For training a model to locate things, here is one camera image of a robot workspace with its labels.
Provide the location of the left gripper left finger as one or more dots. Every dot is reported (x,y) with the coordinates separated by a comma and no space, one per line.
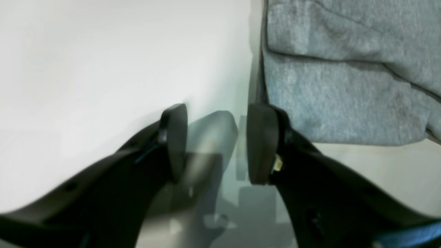
(105,204)

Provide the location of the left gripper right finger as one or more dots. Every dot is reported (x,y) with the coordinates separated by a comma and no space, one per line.
(329,204)

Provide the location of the grey T-shirt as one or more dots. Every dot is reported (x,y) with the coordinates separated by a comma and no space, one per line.
(361,72)

